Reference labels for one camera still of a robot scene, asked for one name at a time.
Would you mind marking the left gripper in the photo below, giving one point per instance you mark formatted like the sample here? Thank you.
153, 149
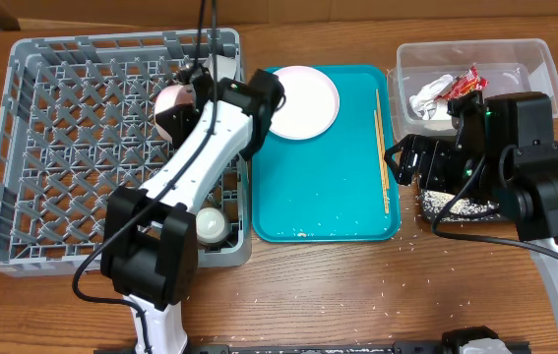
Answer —
180, 118

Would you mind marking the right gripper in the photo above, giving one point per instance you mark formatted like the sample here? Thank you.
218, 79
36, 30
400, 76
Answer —
435, 156

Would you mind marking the small white plate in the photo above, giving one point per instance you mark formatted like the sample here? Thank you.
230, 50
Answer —
174, 114

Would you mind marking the white napkin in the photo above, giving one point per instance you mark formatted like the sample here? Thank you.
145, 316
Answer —
424, 103

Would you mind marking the large white plate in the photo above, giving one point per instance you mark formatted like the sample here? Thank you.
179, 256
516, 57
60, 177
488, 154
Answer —
311, 106

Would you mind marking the red snack wrapper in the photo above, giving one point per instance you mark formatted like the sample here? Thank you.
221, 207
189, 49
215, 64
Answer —
465, 84

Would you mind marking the white cup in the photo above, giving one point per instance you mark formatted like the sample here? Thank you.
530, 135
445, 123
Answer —
212, 226

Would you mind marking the grey bowl with food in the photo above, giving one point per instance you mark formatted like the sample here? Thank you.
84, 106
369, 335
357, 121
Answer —
226, 68

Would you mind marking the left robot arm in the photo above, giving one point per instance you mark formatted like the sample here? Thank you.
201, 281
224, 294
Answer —
150, 249

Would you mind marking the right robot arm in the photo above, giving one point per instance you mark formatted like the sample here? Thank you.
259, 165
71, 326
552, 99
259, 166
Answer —
504, 152

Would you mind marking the black waste tray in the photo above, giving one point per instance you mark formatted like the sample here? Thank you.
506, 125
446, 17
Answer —
493, 217

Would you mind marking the left wooden chopstick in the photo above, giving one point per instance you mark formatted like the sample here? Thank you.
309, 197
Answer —
385, 193

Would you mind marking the wooden chopstick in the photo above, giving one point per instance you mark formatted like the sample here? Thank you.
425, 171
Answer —
385, 193
381, 118

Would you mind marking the pile of rice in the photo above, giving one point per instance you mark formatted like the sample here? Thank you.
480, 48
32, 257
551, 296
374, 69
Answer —
433, 202

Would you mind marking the right wooden chopstick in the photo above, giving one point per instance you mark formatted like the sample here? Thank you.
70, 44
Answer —
381, 118

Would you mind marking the teal serving tray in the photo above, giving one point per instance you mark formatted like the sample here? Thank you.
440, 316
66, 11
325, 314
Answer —
328, 189

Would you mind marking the clear plastic bin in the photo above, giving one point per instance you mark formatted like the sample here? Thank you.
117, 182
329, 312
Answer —
509, 65

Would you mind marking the grey plastic dish rack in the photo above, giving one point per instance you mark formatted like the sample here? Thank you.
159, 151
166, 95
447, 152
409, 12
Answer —
76, 122

